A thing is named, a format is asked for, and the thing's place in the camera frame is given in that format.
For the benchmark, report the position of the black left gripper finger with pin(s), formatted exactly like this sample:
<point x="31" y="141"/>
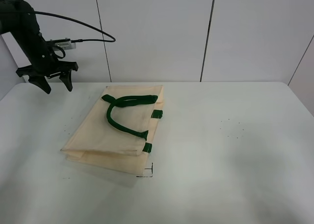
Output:
<point x="40" y="82"/>
<point x="65" y="77"/>

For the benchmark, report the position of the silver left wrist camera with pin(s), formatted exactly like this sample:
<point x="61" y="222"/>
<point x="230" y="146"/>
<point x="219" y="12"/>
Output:
<point x="64" y="44"/>

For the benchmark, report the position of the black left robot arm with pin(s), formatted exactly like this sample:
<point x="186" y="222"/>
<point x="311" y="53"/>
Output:
<point x="18" y="18"/>

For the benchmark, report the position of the cream linen bag green handles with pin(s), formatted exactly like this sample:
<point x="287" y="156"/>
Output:
<point x="119" y="130"/>

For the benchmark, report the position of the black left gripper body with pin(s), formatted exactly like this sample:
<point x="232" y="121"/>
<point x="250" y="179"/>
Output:
<point x="45" y="58"/>

